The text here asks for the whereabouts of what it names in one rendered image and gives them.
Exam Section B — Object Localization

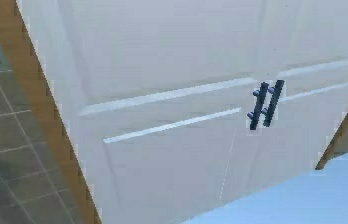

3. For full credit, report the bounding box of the black bar fridge handle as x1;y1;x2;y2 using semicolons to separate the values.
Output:
261;79;286;128
247;81;270;131

